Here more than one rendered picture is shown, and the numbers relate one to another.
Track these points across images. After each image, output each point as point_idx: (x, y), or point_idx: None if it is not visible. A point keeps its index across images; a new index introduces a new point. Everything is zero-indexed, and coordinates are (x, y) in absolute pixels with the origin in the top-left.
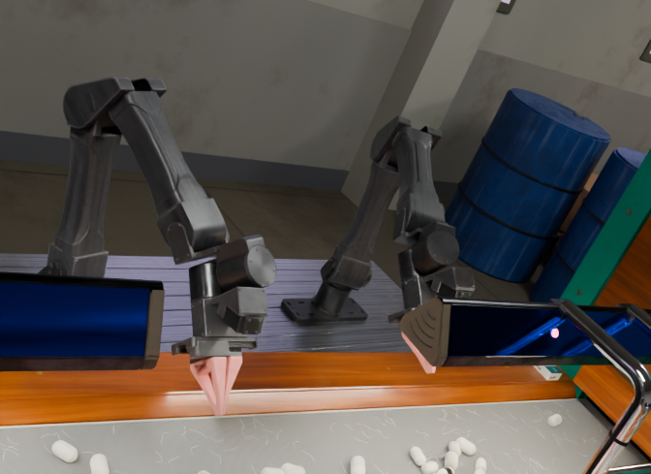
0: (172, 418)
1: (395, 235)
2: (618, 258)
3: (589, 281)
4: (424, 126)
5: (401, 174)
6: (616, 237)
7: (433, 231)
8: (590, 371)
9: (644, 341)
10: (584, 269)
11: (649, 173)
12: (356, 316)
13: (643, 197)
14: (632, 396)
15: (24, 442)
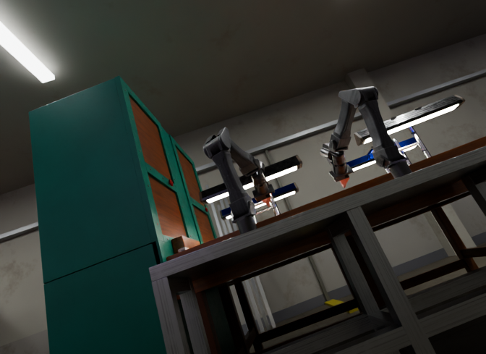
0: None
1: (259, 166)
2: (155, 204)
3: (156, 218)
4: (212, 135)
5: (239, 150)
6: (150, 196)
7: (259, 161)
8: (184, 240)
9: None
10: (153, 214)
11: (143, 169)
12: None
13: (147, 179)
14: (189, 238)
15: None
